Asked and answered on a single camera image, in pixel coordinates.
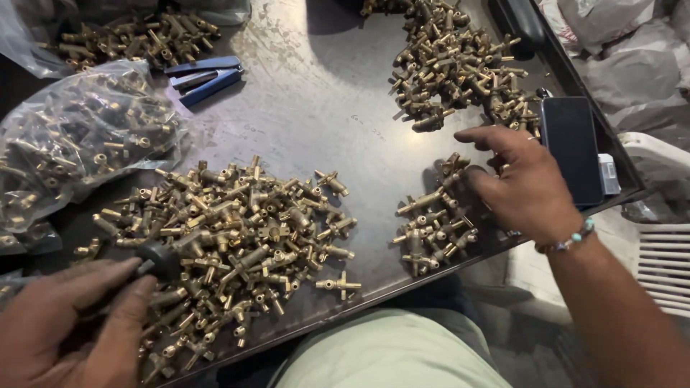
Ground person's green trouser leg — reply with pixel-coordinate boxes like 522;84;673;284
266;308;514;388

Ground clear bag full of valves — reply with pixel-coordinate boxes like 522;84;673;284
0;59;190;236

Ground person's right hand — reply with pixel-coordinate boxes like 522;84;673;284
454;126;585;248

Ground black padded armrest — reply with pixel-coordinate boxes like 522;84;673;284
487;0;546;61

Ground large pile of brass valves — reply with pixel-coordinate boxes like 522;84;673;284
73;155;363;384

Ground small pile of brass valves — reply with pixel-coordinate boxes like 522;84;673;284
392;152;482;279

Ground person's left hand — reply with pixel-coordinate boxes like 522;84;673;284
0;258;158;388

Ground black round knob tool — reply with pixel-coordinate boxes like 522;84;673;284
134;240;182;282

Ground brass valves on clear plastic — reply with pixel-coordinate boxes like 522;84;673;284
39;8;222;74

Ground heap of grey plastic bags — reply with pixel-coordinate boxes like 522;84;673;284
538;0;690;149

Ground small white box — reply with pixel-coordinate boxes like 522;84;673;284
598;153;622;196

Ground white plastic chair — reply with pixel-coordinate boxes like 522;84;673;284
617;131;690;320

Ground small clear plastic bag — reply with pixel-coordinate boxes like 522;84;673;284
0;220;63;257

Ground black smartphone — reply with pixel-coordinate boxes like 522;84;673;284
540;96;604;207

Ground turquoise bead bracelet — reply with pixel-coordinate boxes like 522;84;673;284
535;218;596;254

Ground blue hand stapler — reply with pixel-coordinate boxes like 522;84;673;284
164;55;245;108

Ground long heap of brass valves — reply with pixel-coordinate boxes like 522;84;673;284
360;0;542;137

